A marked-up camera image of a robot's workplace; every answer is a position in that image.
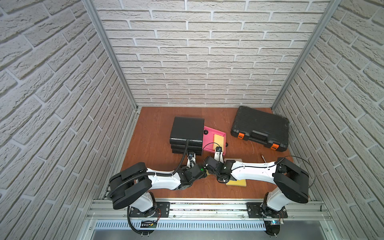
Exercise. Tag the yellow sponge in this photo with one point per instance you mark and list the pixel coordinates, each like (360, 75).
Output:
(218, 140)
(239, 183)

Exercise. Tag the pink top drawer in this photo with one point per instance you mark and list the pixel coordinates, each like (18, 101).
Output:
(208, 139)

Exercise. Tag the black drawer cabinet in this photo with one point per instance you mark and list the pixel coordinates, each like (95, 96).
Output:
(187, 129)

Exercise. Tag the beige sponge pad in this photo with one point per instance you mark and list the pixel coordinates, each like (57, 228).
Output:
(236, 160)

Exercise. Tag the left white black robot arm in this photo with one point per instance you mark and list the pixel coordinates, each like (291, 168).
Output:
(131, 187)

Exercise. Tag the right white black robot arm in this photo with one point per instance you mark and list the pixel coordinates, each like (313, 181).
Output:
(292, 182)

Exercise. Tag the black plastic tool case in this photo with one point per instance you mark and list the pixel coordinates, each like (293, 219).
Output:
(267, 129)

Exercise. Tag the white ventilation grille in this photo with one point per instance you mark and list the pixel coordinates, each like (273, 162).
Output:
(188, 225)

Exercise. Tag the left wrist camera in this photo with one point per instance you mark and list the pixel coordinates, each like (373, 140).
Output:
(191, 159)

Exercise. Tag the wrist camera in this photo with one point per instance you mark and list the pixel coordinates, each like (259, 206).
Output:
(219, 154)
(191, 159)

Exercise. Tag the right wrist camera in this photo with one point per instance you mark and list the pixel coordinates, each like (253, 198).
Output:
(219, 154)

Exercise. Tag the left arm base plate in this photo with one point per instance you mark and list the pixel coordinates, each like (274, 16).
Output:
(161, 208)

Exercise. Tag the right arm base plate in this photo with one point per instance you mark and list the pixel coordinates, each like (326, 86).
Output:
(255, 209)

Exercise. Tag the left aluminium corner post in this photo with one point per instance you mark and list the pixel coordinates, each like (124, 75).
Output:
(97, 22)

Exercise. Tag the aluminium corner post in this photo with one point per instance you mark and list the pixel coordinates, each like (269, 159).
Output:
(97, 22)
(321, 25)

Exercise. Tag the right aluminium corner post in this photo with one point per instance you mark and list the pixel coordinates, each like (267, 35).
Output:
(321, 25)

